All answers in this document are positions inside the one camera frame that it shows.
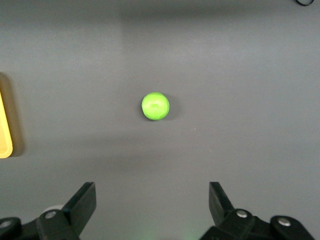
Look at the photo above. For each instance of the dark grey table mat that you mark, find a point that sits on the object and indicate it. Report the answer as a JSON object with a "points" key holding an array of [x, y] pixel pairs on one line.
{"points": [[160, 50]]}

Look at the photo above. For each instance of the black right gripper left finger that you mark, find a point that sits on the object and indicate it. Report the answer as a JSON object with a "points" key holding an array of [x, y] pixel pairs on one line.
{"points": [[75, 212]]}

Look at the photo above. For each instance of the yellow plastic tray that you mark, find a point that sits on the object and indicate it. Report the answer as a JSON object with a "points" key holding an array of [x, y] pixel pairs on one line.
{"points": [[3, 125]]}

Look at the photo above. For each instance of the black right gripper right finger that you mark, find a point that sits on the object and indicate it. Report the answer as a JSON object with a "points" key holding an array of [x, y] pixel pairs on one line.
{"points": [[225, 220]]}

